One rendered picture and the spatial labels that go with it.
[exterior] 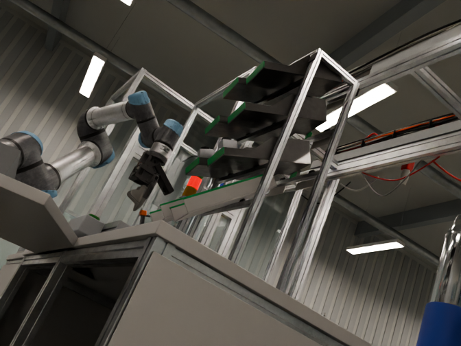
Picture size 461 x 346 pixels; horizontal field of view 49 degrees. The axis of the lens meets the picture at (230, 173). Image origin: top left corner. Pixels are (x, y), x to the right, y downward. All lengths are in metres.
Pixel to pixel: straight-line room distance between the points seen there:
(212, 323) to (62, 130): 9.39
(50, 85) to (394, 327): 9.34
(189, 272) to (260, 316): 0.19
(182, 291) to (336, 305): 11.04
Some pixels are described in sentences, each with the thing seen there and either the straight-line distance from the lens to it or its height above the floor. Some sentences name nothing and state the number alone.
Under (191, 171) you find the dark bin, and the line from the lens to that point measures 1.60.
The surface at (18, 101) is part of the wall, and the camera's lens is 10.43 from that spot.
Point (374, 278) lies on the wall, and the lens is 12.70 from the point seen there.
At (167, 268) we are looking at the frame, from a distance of 1.00.
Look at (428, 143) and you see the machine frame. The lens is 2.66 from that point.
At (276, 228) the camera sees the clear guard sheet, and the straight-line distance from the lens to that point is 3.22.
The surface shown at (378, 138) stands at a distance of 2.96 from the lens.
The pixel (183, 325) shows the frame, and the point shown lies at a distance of 1.02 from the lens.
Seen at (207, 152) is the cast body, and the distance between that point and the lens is 1.59.
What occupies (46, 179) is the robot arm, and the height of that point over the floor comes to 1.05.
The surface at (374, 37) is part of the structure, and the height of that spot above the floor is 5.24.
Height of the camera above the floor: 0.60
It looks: 23 degrees up
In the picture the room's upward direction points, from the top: 24 degrees clockwise
